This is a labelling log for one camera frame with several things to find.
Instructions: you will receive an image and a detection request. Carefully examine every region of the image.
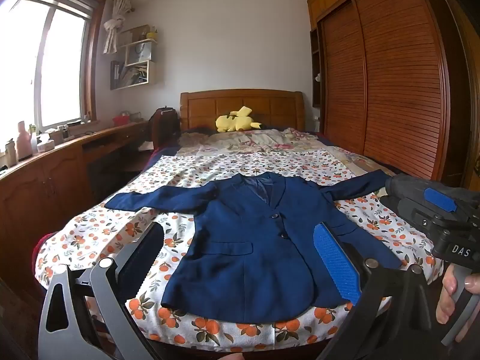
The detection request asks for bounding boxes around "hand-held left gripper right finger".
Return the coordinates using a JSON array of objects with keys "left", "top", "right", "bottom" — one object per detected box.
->
[{"left": 312, "top": 222, "right": 444, "bottom": 360}]

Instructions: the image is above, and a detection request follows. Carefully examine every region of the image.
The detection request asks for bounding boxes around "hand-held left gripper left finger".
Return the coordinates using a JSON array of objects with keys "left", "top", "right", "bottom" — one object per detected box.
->
[{"left": 37, "top": 222, "right": 166, "bottom": 360}]

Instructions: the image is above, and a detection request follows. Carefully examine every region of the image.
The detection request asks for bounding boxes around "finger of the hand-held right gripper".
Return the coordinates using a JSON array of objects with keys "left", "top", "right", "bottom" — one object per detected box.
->
[
  {"left": 382, "top": 194, "right": 446, "bottom": 249},
  {"left": 423, "top": 186, "right": 480, "bottom": 226}
]

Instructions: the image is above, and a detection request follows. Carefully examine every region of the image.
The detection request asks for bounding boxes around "navy blue suit jacket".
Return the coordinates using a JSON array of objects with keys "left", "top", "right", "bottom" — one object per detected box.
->
[{"left": 105, "top": 170, "right": 404, "bottom": 325}]

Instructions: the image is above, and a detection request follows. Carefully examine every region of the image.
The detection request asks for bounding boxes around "person's right hand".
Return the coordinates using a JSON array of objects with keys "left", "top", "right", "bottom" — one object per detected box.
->
[{"left": 436, "top": 268, "right": 480, "bottom": 324}]

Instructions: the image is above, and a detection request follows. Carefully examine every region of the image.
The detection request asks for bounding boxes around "dark grey folded garment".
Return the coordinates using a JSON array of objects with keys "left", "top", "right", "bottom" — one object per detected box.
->
[{"left": 385, "top": 174, "right": 480, "bottom": 205}]

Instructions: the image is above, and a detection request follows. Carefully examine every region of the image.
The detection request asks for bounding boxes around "bed with orange-print sheet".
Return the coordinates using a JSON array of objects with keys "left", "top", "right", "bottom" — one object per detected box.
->
[{"left": 34, "top": 149, "right": 445, "bottom": 349}]

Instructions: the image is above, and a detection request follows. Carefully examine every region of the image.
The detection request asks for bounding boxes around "wooden door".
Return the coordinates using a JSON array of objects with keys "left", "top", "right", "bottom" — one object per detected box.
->
[{"left": 442, "top": 0, "right": 480, "bottom": 192}]

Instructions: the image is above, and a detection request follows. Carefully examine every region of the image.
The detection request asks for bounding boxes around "long wooden desk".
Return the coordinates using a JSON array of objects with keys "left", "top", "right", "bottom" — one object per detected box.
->
[{"left": 0, "top": 120, "right": 154, "bottom": 256}]

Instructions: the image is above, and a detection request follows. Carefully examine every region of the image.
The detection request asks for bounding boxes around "wooden slatted wardrobe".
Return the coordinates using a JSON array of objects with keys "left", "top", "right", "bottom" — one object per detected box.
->
[{"left": 307, "top": 0, "right": 462, "bottom": 188}]

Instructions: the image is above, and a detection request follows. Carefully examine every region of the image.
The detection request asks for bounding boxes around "pale floral quilt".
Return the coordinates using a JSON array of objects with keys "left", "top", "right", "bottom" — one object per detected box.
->
[{"left": 176, "top": 127, "right": 379, "bottom": 175}]

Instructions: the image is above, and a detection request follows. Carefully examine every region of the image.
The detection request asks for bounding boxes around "white tissue box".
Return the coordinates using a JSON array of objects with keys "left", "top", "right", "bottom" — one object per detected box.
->
[{"left": 37, "top": 134, "right": 56, "bottom": 153}]

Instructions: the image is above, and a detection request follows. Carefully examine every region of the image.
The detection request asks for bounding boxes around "wooden bed headboard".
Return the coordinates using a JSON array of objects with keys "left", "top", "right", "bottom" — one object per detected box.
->
[{"left": 179, "top": 89, "right": 305, "bottom": 134}]

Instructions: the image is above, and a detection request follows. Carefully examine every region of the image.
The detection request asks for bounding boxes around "yellow plush toy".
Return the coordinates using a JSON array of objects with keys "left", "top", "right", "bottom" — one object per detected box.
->
[{"left": 215, "top": 106, "right": 262, "bottom": 133}]

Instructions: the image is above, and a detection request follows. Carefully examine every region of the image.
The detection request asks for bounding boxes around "pink bottle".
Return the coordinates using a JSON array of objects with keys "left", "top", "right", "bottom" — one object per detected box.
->
[{"left": 16, "top": 121, "right": 34, "bottom": 162}]

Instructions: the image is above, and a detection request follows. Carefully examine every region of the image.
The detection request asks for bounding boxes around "wood framed window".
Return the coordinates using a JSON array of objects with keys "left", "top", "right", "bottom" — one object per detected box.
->
[{"left": 0, "top": 0, "right": 106, "bottom": 132}]

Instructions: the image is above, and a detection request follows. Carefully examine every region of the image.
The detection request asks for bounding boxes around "tied white curtain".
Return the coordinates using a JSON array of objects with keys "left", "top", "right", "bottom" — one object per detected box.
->
[{"left": 103, "top": 0, "right": 134, "bottom": 55}]

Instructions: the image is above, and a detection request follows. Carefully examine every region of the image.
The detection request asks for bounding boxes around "white wall shelf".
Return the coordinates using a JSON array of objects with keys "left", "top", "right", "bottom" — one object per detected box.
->
[{"left": 110, "top": 26, "right": 158, "bottom": 91}]

